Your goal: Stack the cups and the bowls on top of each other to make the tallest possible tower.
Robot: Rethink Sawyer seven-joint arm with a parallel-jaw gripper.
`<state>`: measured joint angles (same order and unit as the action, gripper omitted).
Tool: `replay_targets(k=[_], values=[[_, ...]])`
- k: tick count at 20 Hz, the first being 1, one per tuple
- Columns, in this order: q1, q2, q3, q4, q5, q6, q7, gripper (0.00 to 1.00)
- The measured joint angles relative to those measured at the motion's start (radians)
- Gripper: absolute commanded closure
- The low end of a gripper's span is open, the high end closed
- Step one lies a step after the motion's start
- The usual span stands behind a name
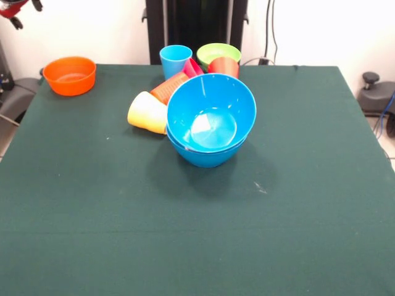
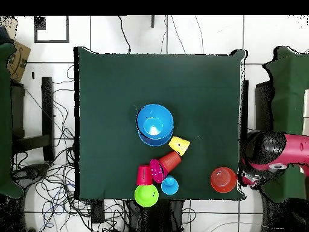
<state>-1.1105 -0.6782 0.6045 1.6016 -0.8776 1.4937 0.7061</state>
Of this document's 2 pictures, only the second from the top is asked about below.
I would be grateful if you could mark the green cloth side table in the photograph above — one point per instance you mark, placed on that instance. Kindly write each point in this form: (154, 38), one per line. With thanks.
(4, 120)
(289, 96)

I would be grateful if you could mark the white box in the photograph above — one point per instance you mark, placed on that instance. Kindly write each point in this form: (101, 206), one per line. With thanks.
(306, 108)

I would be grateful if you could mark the dark green tablecloth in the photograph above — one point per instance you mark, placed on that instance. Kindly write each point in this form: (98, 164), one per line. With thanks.
(157, 84)

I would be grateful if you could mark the short dark bar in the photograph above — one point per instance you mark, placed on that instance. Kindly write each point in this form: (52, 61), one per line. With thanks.
(152, 21)

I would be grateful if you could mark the green bowl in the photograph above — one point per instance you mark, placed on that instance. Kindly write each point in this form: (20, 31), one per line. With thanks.
(146, 196)

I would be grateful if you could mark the black metal stand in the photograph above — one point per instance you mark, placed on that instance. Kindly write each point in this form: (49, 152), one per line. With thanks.
(47, 108)
(263, 108)

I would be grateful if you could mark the red cup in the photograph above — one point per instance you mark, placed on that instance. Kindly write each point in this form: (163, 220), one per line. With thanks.
(144, 175)

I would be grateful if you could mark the pink bowl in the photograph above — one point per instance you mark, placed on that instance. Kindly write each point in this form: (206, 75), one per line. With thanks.
(158, 171)

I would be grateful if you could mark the grey pedestal foot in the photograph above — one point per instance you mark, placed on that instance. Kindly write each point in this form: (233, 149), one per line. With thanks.
(31, 172)

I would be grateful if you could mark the orange bowl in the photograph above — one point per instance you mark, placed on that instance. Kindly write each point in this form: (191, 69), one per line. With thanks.
(223, 180)

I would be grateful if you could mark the black square floor frame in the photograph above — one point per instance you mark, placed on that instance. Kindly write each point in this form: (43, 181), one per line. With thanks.
(52, 41)

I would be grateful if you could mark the orange cup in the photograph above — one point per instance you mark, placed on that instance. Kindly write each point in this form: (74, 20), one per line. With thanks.
(171, 160)

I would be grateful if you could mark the black power strip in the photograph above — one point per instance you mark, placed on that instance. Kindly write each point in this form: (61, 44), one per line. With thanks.
(97, 211)

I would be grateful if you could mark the yellow cup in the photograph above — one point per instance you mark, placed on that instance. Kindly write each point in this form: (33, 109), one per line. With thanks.
(179, 145)

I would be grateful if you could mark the blue cup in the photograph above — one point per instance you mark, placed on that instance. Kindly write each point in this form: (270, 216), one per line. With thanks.
(169, 185)

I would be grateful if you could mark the cardboard box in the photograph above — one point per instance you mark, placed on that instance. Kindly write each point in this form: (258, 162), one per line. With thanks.
(19, 60)

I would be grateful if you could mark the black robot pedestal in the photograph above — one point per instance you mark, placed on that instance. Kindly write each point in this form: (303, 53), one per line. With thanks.
(166, 217)

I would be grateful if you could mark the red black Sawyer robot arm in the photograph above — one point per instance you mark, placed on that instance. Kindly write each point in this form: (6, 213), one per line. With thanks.
(277, 149)

